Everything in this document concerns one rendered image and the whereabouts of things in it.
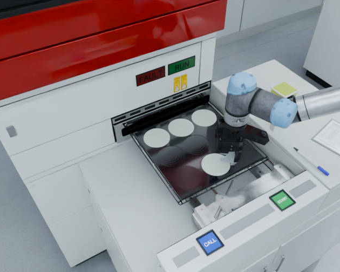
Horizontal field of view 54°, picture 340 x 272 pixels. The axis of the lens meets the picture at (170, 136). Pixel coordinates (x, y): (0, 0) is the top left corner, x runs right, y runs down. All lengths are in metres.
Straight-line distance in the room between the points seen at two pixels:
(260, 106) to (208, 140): 0.39
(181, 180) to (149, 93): 0.35
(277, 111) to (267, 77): 0.59
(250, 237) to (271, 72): 0.79
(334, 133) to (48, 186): 1.07
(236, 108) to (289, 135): 0.34
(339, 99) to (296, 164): 0.28
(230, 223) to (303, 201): 0.23
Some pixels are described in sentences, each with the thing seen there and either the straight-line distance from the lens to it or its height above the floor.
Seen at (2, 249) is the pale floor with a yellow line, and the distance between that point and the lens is 2.22.
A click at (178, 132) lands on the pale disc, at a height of 0.90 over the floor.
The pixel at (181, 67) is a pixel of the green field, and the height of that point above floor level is 1.09.
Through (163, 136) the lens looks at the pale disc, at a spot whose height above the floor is 0.90.
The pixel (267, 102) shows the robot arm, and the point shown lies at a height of 1.24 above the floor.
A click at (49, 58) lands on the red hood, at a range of 0.97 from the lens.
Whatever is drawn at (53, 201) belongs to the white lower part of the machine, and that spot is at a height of 0.66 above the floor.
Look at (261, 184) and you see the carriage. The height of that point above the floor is 0.88.
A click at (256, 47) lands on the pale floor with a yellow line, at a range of 3.60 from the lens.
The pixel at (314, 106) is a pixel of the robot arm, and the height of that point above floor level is 1.19.
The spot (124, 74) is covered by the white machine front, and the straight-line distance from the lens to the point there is 1.15.
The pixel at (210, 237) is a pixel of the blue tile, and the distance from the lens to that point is 0.94.
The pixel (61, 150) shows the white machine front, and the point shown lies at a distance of 1.25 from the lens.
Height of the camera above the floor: 1.80
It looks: 46 degrees down
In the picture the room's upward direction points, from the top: 1 degrees counter-clockwise
